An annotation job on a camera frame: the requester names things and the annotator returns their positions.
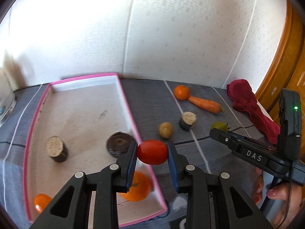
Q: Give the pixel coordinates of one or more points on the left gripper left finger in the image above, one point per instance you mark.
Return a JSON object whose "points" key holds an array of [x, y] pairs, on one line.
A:
{"points": [[70, 207]]}

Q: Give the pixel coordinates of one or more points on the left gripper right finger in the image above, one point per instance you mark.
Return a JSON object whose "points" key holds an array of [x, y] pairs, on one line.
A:
{"points": [[213, 201]]}

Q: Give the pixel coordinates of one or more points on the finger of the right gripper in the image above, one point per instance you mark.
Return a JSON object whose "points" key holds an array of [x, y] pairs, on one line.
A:
{"points": [[236, 142]]}

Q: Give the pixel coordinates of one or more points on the large orange fruit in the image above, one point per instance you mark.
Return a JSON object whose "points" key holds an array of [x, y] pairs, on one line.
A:
{"points": [[141, 187]]}

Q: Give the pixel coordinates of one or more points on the dark purple beet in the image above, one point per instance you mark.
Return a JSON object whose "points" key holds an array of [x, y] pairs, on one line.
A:
{"points": [[118, 143]]}

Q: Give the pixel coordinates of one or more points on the orange carrot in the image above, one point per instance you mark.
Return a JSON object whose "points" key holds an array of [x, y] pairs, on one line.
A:
{"points": [[208, 105]]}

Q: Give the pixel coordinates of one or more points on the red tomato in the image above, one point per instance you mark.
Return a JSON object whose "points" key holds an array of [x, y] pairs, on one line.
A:
{"points": [[152, 152]]}

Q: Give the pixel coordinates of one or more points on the pale cut eggplant piece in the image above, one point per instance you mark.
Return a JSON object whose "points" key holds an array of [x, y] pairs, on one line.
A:
{"points": [[187, 120]]}

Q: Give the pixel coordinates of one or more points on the yellow brown kiwi fruit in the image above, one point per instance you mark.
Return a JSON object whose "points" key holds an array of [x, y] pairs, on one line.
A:
{"points": [[165, 130]]}

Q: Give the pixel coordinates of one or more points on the dark eggplant cylinder piece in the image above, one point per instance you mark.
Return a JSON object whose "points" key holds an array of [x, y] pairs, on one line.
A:
{"points": [[56, 149]]}

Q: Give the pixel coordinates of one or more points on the orange with stem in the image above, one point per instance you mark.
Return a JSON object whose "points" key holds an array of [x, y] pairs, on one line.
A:
{"points": [[181, 92]]}

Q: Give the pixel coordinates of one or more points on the small orange fruit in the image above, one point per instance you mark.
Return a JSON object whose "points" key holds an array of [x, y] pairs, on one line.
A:
{"points": [[41, 201]]}

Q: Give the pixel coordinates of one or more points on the right hand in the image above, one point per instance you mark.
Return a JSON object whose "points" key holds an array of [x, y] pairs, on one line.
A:
{"points": [[280, 192]]}

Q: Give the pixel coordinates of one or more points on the dark red towel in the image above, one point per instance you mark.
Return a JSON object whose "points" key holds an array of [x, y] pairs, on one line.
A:
{"points": [[244, 100]]}

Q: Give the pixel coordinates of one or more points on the grey patterned tablecloth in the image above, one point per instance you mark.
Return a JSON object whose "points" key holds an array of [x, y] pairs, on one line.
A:
{"points": [[151, 104]]}

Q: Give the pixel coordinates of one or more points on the pink rimmed white tray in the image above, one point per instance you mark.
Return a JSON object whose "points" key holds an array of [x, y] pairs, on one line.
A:
{"points": [[84, 112]]}

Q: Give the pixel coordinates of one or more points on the white electric kettle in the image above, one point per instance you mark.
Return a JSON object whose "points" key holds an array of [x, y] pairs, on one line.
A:
{"points": [[7, 98]]}

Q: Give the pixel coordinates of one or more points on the wooden door frame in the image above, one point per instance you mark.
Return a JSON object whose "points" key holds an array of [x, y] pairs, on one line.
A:
{"points": [[287, 68]]}

